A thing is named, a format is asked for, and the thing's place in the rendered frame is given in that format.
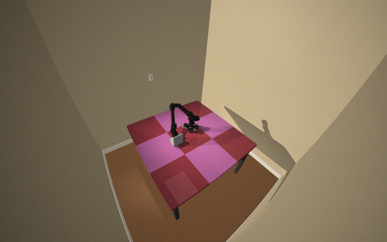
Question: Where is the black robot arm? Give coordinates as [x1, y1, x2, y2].
[169, 103, 200, 137]

